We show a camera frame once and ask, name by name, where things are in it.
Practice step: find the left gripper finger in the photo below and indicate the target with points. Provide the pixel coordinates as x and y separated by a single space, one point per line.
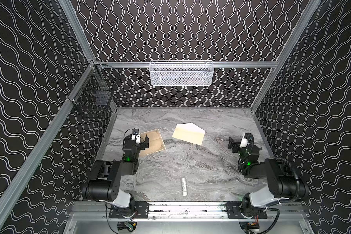
146 141
138 137

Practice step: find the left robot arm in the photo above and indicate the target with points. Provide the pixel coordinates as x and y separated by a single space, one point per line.
103 184

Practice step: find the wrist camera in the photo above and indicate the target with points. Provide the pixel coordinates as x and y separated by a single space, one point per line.
135 132
247 139

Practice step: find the cream envelope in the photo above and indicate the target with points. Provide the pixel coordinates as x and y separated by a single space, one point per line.
189 132

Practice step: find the tan letter paper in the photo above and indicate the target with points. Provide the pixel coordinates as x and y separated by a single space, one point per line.
156 143

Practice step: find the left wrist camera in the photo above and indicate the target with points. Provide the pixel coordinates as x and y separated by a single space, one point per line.
135 132

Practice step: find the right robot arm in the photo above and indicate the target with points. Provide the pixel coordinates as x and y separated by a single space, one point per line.
284 182

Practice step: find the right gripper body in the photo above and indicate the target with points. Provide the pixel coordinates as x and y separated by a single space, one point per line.
237 143

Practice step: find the black wire basket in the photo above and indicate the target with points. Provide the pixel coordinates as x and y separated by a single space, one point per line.
94 98

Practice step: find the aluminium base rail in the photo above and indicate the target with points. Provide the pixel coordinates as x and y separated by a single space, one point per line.
162 211

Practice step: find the white wire mesh basket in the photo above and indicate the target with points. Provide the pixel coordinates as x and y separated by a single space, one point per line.
181 73

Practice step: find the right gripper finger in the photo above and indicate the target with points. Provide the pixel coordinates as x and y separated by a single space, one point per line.
236 148
230 143

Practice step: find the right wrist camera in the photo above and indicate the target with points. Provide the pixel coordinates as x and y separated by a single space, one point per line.
247 139

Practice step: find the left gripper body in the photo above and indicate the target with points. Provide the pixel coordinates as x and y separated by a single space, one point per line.
139 142

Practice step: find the white glue stick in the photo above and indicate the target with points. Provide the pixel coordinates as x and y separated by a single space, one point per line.
184 187

